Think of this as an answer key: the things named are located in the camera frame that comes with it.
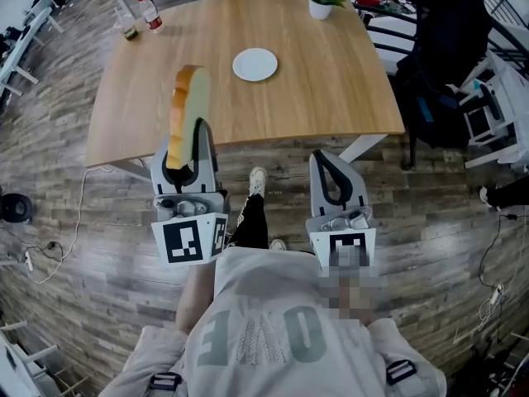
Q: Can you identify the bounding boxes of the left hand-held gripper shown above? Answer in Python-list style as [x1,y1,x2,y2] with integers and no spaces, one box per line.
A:
[150,117,231,265]

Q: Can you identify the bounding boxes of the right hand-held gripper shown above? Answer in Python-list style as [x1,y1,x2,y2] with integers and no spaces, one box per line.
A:
[304,148,378,275]

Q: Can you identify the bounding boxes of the bread slice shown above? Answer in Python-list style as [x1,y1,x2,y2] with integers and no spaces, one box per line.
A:
[166,65,212,170]

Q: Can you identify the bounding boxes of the white round plate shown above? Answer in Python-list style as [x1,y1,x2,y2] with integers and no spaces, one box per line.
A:
[231,47,279,83]

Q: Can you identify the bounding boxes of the person's right forearm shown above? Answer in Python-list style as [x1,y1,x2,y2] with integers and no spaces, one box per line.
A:
[320,267,374,327]

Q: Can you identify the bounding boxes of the person's left forearm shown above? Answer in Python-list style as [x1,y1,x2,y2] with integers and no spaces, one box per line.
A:
[174,258,221,335]

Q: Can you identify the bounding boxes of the white table leg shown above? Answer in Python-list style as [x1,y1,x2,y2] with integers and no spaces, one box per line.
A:
[337,133,390,165]
[98,158,155,182]

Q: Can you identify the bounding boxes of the person's black trouser leg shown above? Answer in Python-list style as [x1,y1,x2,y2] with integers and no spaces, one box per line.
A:
[234,194,269,250]

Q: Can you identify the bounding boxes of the clear plastic cup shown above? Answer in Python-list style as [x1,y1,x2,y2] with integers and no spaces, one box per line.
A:
[122,14,140,42]

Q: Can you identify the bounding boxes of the clear plastic bottle red label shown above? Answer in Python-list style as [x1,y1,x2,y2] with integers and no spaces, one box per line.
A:
[136,0,165,35]

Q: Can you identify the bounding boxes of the black chair with dark jacket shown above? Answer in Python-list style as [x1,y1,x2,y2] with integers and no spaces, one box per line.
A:
[394,0,495,171]

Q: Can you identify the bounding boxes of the black metal railing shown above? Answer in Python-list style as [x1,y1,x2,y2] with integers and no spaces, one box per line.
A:
[350,0,529,70]

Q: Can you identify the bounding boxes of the person's beige printed shirt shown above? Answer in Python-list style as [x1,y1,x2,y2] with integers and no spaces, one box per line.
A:
[98,246,448,397]

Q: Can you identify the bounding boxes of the black round device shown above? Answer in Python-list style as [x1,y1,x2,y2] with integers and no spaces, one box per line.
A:
[0,192,34,224]

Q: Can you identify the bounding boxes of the white shelf rack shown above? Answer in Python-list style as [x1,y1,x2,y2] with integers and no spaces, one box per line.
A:
[457,50,529,170]

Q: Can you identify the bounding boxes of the white cable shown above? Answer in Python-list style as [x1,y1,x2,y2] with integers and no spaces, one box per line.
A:
[24,165,113,285]

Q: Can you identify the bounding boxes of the black cable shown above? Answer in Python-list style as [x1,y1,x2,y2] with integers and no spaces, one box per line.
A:
[478,213,529,289]

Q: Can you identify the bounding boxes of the black strap buckle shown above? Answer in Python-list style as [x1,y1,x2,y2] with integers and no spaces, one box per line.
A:
[385,359,418,386]
[148,371,183,390]

